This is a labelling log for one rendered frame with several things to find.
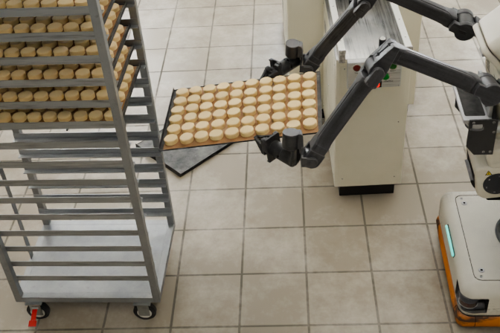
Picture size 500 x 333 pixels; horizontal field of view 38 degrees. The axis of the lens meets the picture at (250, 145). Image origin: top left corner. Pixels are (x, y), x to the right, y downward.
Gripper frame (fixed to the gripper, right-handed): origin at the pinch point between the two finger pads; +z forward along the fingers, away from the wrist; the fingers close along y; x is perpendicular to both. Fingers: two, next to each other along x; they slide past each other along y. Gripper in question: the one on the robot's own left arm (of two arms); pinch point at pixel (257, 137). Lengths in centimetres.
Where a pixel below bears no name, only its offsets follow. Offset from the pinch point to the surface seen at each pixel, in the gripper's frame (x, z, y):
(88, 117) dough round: -40, 45, -13
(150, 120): -8, 62, 16
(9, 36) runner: -53, 51, -52
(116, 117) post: -36, 29, -19
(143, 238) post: -41, 32, 41
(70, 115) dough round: -45, 49, -16
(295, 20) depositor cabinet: 105, 93, 32
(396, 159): 90, 13, 78
